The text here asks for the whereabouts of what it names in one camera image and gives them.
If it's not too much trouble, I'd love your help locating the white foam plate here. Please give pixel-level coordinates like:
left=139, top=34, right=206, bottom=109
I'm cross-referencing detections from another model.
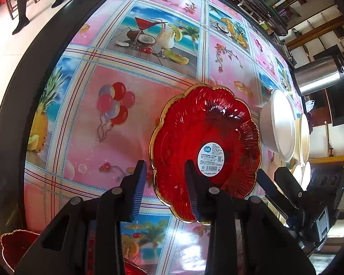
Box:
left=259, top=89, right=296, bottom=162

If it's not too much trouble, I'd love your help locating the red scalloped glass plate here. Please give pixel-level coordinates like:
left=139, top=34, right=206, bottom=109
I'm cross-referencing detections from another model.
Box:
left=149, top=83, right=261, bottom=223

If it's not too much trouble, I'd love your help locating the steel kettle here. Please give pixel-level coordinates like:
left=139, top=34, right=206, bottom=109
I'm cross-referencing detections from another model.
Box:
left=294, top=55, right=344, bottom=97

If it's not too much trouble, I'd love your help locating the colourful fruit pattern tablecloth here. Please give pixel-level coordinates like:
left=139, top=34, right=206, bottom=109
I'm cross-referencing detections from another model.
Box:
left=23, top=0, right=305, bottom=275

